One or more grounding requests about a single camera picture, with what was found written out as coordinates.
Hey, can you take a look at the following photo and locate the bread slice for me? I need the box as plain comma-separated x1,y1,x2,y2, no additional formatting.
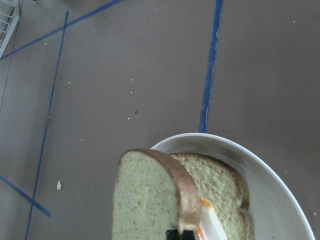
172,153,255,240
111,149,201,240

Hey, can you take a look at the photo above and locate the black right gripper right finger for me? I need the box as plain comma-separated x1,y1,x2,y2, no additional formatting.
181,230,195,240

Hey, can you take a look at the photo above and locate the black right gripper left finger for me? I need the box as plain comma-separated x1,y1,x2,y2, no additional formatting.
165,229,180,240

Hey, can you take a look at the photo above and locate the white wire cup rack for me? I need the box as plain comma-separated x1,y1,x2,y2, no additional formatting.
0,0,20,57

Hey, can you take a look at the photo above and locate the fried egg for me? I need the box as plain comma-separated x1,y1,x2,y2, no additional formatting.
196,197,228,240

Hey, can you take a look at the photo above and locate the white plate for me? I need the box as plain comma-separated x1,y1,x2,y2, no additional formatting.
152,132,315,240

